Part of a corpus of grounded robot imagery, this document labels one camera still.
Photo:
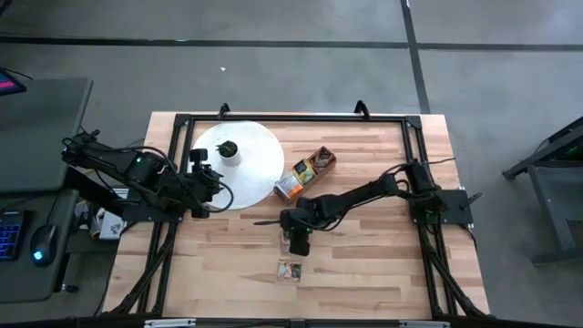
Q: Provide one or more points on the white orange Tazo tea bag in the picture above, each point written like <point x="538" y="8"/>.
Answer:
<point x="288" y="184"/>

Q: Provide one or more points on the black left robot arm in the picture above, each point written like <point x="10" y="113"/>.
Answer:
<point x="136" y="171"/>

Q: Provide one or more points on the black computer mouse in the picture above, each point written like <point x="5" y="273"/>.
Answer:
<point x="43" y="241"/>

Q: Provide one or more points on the wooden three-compartment tray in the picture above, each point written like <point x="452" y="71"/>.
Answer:
<point x="314" y="175"/>

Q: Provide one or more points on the tablet with pink screen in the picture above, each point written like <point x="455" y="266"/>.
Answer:
<point x="8" y="85"/>

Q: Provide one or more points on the gold vanilla cinnamon tea bag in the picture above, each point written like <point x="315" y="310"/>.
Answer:
<point x="285" y="243"/>
<point x="289" y="270"/>
<point x="323" y="158"/>

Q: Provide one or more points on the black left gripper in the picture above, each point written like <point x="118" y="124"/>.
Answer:
<point x="202" y="184"/>

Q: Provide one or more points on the grey metal table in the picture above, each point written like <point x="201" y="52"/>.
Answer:
<point x="560" y="205"/>

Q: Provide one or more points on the silver edge bracket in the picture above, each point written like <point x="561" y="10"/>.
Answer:
<point x="169" y="323"/>
<point x="424" y="324"/>

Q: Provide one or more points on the white pot with green plant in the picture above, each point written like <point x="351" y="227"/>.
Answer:
<point x="228" y="152"/>

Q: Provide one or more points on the black frame bracket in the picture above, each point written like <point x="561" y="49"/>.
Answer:
<point x="362" y="108"/>
<point x="223" y="109"/>

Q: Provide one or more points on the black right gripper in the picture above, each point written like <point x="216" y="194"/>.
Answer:
<point x="298" y="225"/>

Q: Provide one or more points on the white box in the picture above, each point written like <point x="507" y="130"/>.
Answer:
<point x="111" y="226"/>

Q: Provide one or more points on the yellow lemon lime tea bag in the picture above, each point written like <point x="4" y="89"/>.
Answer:
<point x="303" y="171"/>

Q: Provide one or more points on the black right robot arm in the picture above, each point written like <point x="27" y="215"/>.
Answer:
<point x="364" y="193"/>

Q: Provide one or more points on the white round woven placemat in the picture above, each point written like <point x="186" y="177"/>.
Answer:
<point x="255" y="173"/>

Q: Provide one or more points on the dark grey desk shelf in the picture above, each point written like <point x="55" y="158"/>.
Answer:
<point x="32" y="287"/>

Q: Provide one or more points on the black aluminium table frame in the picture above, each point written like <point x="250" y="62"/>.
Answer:
<point x="296" y="118"/>

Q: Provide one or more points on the grey desk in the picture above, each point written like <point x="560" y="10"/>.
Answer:
<point x="41" y="123"/>

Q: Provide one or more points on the black keyboard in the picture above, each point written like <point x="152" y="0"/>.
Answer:
<point x="10" y="234"/>

